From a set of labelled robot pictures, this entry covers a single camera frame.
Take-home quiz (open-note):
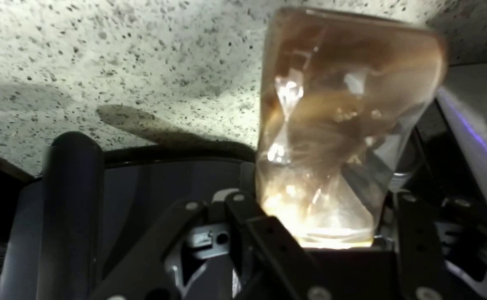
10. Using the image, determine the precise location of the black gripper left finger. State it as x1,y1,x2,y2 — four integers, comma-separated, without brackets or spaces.
91,191,334,300

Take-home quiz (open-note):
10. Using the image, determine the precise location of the black air fryer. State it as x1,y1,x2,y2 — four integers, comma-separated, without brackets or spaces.
0,141,259,300

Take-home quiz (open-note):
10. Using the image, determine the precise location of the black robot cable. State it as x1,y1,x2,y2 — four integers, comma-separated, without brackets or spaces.
34,131,107,300

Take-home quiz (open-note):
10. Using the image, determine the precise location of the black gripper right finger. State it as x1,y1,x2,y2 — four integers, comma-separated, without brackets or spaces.
392,191,487,300

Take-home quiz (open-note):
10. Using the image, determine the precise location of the clear bottle with brown liquid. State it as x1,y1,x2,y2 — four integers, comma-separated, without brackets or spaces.
254,6,449,251

